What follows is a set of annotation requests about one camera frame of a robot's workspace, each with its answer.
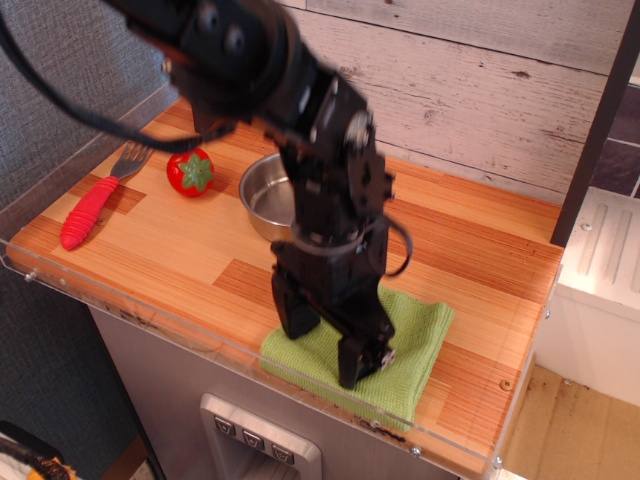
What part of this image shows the silver dispenser button panel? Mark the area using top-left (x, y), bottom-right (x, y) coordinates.
top-left (200, 393), bottom-right (323, 479)

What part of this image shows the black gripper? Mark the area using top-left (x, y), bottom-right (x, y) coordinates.
top-left (271, 234), bottom-right (395, 389)

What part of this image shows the red handled toy fork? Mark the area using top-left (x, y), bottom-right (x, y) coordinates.
top-left (60, 142), bottom-right (152, 250)

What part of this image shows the black braided cable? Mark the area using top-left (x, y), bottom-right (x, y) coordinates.
top-left (0, 9), bottom-right (236, 154)

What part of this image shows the white plastic side unit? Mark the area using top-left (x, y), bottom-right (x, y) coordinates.
top-left (534, 188), bottom-right (639, 405)

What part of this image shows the stainless steel pot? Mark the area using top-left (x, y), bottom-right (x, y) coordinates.
top-left (239, 153), bottom-right (295, 242)

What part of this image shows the yellow black object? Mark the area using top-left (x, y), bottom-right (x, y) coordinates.
top-left (1, 436), bottom-right (78, 480)

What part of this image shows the dark frame post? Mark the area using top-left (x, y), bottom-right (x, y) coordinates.
top-left (191, 101), bottom-right (219, 135)
top-left (550, 0), bottom-right (639, 247)

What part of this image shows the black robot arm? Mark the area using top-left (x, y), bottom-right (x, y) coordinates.
top-left (114, 1), bottom-right (395, 389)

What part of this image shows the green towel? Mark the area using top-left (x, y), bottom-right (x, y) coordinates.
top-left (260, 286), bottom-right (454, 431)

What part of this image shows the grey toy cabinet front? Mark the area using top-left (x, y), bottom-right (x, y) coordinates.
top-left (91, 309), bottom-right (453, 479)

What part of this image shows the dark right frame post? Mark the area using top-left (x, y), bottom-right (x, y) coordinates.
top-left (550, 0), bottom-right (639, 247)

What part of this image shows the dark left frame post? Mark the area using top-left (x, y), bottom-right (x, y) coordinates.
top-left (191, 101), bottom-right (219, 135)

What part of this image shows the red toy tomato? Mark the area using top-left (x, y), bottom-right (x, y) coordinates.
top-left (166, 148), bottom-right (215, 197)

